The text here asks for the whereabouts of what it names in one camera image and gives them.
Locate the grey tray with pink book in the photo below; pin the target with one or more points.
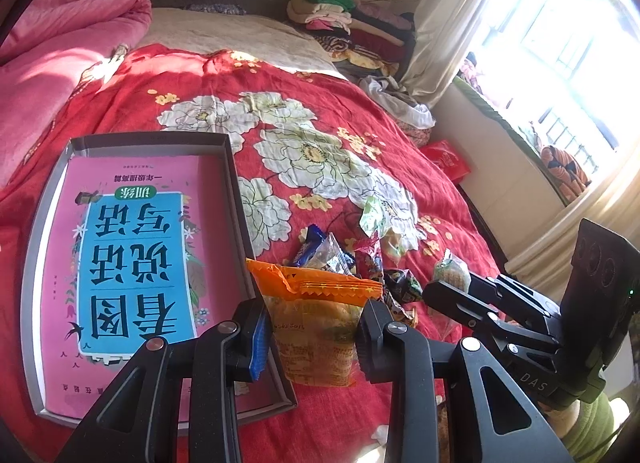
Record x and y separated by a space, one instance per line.
135 235

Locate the stack of folded clothes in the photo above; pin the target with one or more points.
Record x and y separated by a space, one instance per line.
361 38

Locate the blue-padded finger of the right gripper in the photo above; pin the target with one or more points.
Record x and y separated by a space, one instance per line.
472 310

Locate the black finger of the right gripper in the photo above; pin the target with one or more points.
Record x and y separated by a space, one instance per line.
512 297

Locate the red cartoon snack packet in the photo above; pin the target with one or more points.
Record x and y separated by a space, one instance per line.
368 259

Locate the orange cracker packet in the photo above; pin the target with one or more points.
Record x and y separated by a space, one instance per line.
314 316

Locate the cream curtain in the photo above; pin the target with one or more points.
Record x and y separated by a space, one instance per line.
444 30

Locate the beige bed sheet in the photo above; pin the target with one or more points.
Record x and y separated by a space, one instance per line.
265 39

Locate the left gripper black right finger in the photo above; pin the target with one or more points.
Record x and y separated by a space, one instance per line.
489 417

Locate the light green milk candy bag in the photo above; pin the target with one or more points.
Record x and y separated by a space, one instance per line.
377 218

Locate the clear nut bar packet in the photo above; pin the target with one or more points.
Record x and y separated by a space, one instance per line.
452 270

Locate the white plastic bag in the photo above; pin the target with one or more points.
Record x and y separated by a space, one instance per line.
397 102

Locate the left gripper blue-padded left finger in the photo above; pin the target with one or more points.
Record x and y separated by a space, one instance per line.
136 418

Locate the clear round cake packet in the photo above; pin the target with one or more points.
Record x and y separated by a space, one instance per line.
331 257

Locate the black green pea packet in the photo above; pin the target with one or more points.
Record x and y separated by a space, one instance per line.
402 285

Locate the pink duvet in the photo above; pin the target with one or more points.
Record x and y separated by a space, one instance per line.
44 56

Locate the blue oreo packet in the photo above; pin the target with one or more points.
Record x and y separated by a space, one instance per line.
314 238

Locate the red plastic bag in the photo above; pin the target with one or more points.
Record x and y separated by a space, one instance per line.
447 159

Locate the red floral bedspread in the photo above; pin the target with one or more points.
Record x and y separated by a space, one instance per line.
309 149

